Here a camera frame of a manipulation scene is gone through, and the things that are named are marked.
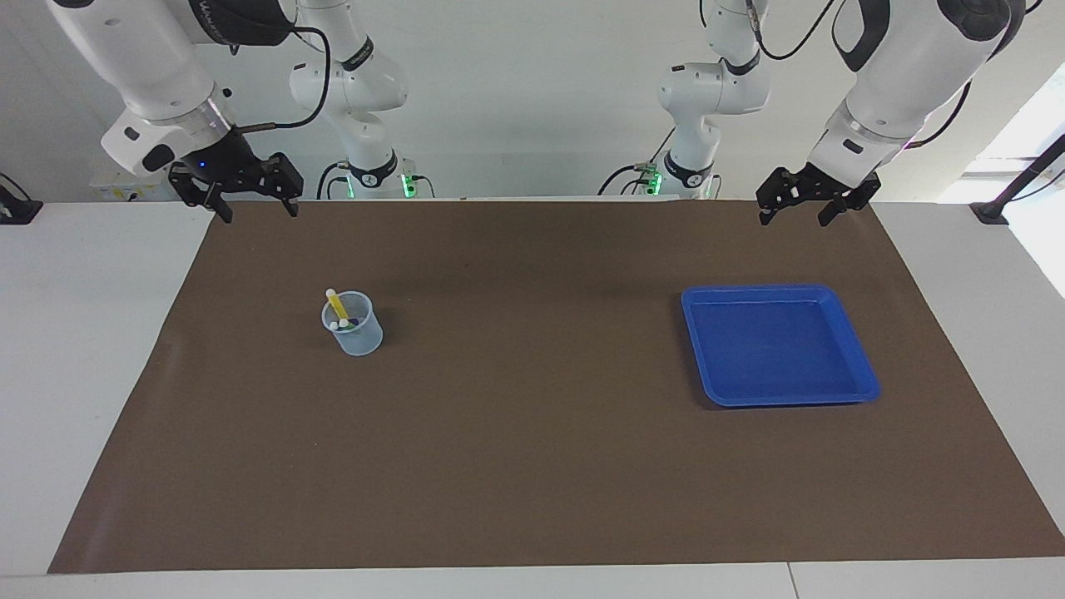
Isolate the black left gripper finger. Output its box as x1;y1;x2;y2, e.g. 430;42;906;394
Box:
817;190;866;227
755;166;810;226

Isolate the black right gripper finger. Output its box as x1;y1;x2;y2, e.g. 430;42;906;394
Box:
260;152;305;219
168;165;235;224

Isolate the white power box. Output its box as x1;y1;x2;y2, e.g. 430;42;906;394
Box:
89;171;180;201

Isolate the black stand with pole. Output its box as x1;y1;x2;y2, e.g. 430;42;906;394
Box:
969;133;1065;227

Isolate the blue plastic tray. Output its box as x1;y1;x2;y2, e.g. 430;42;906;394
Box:
681;285;881;408

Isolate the translucent plastic cup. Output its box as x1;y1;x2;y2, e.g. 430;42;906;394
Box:
321;290;384;357

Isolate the brown table mat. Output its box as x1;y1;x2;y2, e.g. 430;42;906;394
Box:
47;200;1065;575

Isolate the black right base cable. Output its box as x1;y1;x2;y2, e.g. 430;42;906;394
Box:
316;162;350;200

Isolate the black base cable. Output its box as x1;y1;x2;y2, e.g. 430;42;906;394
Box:
316;162;350;200
597;125;676;197

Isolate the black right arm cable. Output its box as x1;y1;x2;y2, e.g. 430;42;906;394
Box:
233;25;332;134

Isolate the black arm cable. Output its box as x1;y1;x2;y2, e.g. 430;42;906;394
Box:
233;25;332;134
745;0;974;149

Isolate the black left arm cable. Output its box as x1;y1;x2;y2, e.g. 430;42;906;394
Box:
745;0;974;149

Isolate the black left base cable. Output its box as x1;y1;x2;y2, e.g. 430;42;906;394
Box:
597;125;676;197

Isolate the black table clamp mount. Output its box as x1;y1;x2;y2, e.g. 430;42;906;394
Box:
0;173;44;225

